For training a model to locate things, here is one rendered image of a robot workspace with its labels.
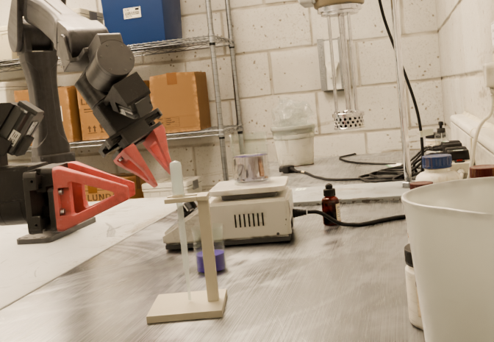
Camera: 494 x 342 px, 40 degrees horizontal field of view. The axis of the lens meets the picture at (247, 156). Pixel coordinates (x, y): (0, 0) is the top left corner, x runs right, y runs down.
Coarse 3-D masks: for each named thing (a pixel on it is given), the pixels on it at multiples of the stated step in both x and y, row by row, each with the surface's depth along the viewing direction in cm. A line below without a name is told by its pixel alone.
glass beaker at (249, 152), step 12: (252, 132) 112; (264, 132) 108; (240, 144) 107; (252, 144) 107; (264, 144) 108; (240, 156) 107; (252, 156) 107; (264, 156) 108; (240, 168) 107; (252, 168) 107; (264, 168) 108; (240, 180) 108; (252, 180) 107; (264, 180) 108
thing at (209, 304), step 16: (208, 192) 75; (208, 208) 74; (208, 224) 74; (208, 240) 74; (208, 256) 74; (208, 272) 74; (208, 288) 74; (160, 304) 75; (176, 304) 74; (192, 304) 74; (208, 304) 73; (224, 304) 75; (160, 320) 71; (176, 320) 71
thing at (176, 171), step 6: (174, 162) 73; (174, 168) 73; (180, 168) 74; (174, 174) 73; (180, 174) 73; (174, 180) 73; (180, 180) 73; (174, 186) 73; (180, 186) 73; (174, 192) 74; (180, 192) 74
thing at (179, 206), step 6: (180, 162) 74; (180, 204) 74; (180, 210) 74; (180, 216) 74; (180, 222) 74; (180, 228) 74; (180, 234) 74; (180, 240) 74; (186, 240) 74; (186, 246) 74; (186, 252) 74; (186, 258) 74; (186, 264) 74; (186, 270) 75; (186, 276) 75; (186, 282) 75
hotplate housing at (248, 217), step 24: (288, 192) 111; (192, 216) 105; (216, 216) 104; (240, 216) 104; (264, 216) 103; (288, 216) 103; (168, 240) 105; (192, 240) 105; (240, 240) 104; (264, 240) 104; (288, 240) 104
